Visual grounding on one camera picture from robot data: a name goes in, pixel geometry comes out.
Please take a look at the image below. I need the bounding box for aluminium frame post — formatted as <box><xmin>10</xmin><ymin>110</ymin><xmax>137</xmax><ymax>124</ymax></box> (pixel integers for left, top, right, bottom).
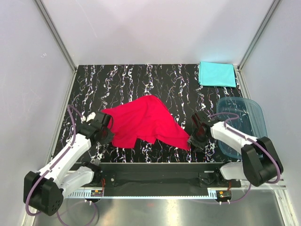
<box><xmin>33</xmin><ymin>0</ymin><xmax>77</xmax><ymax>73</ymax></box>
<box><xmin>237</xmin><ymin>0</ymin><xmax>282</xmax><ymax>71</ymax></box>

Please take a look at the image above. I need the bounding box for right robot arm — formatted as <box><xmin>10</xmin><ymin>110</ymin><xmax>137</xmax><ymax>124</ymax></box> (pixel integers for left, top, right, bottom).
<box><xmin>188</xmin><ymin>111</ymin><xmax>284</xmax><ymax>187</ymax></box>

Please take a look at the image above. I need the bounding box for right aluminium frame post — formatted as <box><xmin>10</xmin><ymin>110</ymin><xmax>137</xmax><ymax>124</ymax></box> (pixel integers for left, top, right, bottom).
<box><xmin>237</xmin><ymin>0</ymin><xmax>282</xmax><ymax>71</ymax></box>

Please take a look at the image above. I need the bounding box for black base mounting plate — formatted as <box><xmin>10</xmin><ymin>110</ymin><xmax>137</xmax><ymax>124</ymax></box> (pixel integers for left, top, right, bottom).
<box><xmin>90</xmin><ymin>163</ymin><xmax>241</xmax><ymax>198</ymax></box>

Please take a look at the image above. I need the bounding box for clear blue plastic bin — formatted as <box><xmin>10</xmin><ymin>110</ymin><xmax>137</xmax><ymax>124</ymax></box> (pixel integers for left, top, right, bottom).
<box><xmin>215</xmin><ymin>97</ymin><xmax>270</xmax><ymax>162</ymax></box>

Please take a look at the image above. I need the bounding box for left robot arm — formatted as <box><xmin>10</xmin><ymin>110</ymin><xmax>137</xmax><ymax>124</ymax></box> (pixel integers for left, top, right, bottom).
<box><xmin>23</xmin><ymin>112</ymin><xmax>114</xmax><ymax>216</ymax></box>

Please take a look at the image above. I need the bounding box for left aluminium frame post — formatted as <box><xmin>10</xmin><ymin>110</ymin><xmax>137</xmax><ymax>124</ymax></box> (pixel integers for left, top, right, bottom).
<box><xmin>33</xmin><ymin>0</ymin><xmax>77</xmax><ymax>73</ymax></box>

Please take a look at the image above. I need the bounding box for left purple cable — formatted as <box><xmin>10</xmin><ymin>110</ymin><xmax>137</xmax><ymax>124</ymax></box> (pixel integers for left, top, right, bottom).
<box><xmin>24</xmin><ymin>105</ymin><xmax>87</xmax><ymax>217</ymax></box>

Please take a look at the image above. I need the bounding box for red t shirt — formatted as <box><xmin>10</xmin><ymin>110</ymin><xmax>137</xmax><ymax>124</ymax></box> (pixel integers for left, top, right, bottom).
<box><xmin>102</xmin><ymin>95</ymin><xmax>190</xmax><ymax>151</ymax></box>

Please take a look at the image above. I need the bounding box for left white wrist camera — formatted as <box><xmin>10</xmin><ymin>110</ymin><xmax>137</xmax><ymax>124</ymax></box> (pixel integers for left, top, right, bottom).
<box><xmin>80</xmin><ymin>112</ymin><xmax>96</xmax><ymax>123</ymax></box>

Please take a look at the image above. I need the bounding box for folded cyan t shirt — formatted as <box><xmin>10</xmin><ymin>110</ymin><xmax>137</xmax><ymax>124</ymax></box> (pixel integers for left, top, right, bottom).
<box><xmin>198</xmin><ymin>61</ymin><xmax>237</xmax><ymax>88</ymax></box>

